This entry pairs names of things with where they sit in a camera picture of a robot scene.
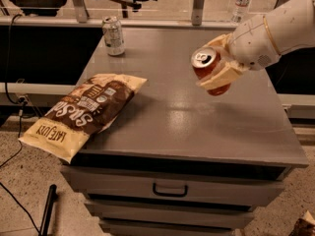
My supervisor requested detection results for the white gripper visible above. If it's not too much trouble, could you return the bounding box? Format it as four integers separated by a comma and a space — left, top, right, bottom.
196, 16, 281, 90

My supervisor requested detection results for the red coke can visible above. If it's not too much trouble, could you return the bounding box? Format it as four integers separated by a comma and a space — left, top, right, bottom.
190, 46, 232, 97

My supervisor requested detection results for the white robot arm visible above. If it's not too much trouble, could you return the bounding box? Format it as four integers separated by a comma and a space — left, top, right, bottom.
197, 0, 315, 90

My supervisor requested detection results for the silver soda can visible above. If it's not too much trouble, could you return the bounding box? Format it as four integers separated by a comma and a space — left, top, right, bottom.
102, 17, 125, 56

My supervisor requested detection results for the clear plastic water bottle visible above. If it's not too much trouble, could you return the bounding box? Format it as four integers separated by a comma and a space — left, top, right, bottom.
231, 0, 251, 23

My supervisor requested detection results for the grey drawer cabinet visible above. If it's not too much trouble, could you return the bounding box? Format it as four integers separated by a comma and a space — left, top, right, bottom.
61, 28, 307, 236

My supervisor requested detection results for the brown yellow chip bag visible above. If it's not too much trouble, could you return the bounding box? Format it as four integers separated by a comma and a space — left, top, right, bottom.
19, 74, 147, 163

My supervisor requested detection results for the brown object bottom corner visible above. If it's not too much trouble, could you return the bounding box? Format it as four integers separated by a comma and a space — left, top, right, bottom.
288, 210, 315, 236

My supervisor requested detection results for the black pole on floor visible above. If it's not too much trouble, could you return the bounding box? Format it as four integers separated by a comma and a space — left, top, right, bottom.
38, 184, 58, 236

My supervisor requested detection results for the black drawer handle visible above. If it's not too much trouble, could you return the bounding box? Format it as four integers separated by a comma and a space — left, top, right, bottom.
152, 183, 188, 198

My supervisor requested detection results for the black cable on floor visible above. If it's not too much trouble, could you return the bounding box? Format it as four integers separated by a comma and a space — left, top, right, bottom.
0, 108, 42, 236

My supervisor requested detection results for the black wall cable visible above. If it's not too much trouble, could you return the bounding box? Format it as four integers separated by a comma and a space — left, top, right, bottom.
3, 13, 28, 106

